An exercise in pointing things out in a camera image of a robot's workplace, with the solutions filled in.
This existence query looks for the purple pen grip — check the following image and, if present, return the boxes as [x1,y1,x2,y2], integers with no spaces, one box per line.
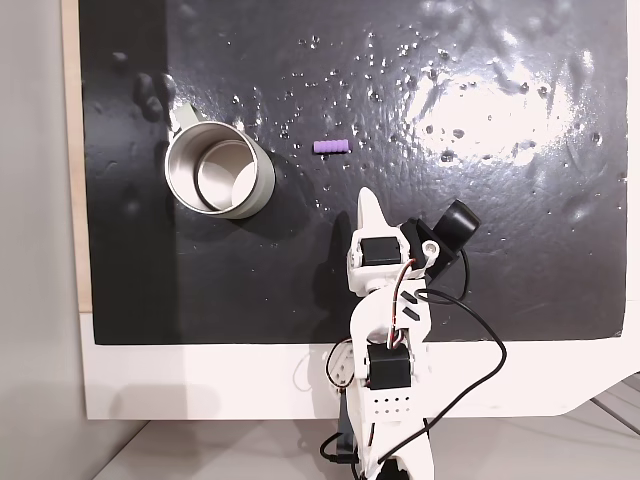
[312,139,353,155]

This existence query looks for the black plastic mat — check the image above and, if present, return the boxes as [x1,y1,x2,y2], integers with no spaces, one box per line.
[77,0,629,346]

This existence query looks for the metal cup with handle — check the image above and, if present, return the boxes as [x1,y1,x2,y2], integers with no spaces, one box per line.
[163,103,277,221]

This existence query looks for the black camera box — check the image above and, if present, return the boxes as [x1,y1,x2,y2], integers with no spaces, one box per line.
[417,198,481,284]

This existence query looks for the white board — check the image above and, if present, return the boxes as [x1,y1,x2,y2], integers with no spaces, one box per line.
[79,309,640,422]

